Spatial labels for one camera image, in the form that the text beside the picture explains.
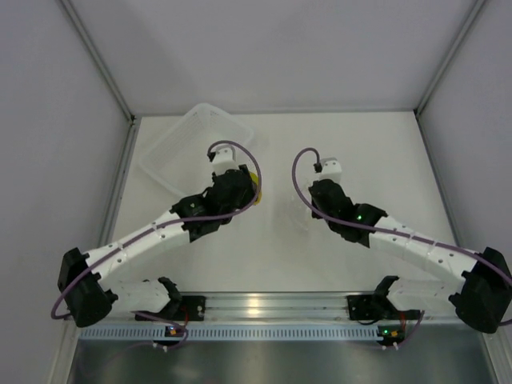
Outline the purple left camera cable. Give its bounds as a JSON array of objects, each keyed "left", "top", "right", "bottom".
[{"left": 50, "top": 139, "right": 263, "bottom": 321}]

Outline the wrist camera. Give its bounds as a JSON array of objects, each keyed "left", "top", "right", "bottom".
[
  {"left": 207, "top": 145, "right": 237, "bottom": 176},
  {"left": 315, "top": 158, "right": 342, "bottom": 184}
]

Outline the yellow fake food slice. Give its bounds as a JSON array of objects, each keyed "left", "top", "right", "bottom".
[{"left": 250, "top": 172, "right": 262, "bottom": 206}]

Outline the aluminium mounting rail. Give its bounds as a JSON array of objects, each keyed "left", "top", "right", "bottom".
[{"left": 107, "top": 290, "right": 501, "bottom": 322}]

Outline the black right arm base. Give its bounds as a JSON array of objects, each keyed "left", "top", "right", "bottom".
[{"left": 346, "top": 294, "right": 421, "bottom": 325}]

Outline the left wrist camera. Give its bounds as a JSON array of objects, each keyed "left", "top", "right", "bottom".
[{"left": 207, "top": 145, "right": 237, "bottom": 176}]

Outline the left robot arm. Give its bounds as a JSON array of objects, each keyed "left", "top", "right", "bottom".
[{"left": 58, "top": 165, "right": 261, "bottom": 328}]

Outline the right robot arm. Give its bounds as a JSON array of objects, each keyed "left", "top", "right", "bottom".
[{"left": 308, "top": 179, "right": 511, "bottom": 334}]

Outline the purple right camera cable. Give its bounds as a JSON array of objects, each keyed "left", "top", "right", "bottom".
[{"left": 291, "top": 147, "right": 512, "bottom": 289}]

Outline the purple camera cable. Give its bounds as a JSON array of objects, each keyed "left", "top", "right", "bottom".
[
  {"left": 50, "top": 139, "right": 263, "bottom": 321},
  {"left": 291, "top": 147, "right": 512, "bottom": 289}
]

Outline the slotted white cable duct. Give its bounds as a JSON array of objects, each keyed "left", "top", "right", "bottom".
[{"left": 80, "top": 323, "right": 400, "bottom": 342}]

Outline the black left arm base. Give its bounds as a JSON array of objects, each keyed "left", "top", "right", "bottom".
[{"left": 134, "top": 294, "right": 206, "bottom": 322}]

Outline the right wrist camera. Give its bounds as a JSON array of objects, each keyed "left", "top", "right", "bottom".
[{"left": 315, "top": 158, "right": 342, "bottom": 184}]

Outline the white perforated plastic basket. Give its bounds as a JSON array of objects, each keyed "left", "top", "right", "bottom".
[{"left": 139, "top": 103, "right": 254, "bottom": 198}]

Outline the clear zip top bag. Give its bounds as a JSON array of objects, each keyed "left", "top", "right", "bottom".
[{"left": 278, "top": 195, "right": 310, "bottom": 234}]

